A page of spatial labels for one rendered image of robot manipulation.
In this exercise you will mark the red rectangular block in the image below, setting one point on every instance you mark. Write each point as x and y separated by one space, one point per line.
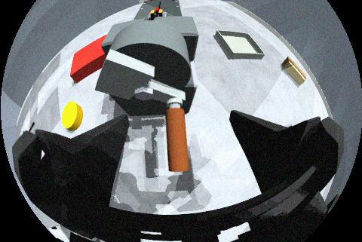
88 60

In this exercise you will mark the yellow short cylinder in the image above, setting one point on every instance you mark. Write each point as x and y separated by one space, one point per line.
72 116

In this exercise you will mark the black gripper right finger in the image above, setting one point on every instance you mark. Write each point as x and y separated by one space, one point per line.
269 147

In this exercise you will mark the grey cylinder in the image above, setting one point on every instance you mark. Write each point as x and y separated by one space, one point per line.
67 233

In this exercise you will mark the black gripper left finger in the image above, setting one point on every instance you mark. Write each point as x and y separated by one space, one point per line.
92 157

